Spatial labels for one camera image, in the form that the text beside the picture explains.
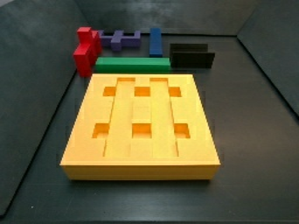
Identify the green long block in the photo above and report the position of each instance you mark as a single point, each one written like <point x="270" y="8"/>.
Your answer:
<point x="114" y="65"/>

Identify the purple notched block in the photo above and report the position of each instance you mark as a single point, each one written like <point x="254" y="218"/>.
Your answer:
<point x="120" y="40"/>

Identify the blue long block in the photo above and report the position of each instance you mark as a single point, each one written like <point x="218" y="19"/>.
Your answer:
<point x="156" y="43"/>

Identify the red cross-shaped block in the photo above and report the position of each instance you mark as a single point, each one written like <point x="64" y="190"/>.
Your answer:
<point x="88" y="51"/>

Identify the black notched block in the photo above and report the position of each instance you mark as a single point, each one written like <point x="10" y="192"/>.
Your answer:
<point x="192" y="56"/>

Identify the yellow slotted board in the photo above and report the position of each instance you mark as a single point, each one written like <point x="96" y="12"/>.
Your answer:
<point x="141" y="130"/>

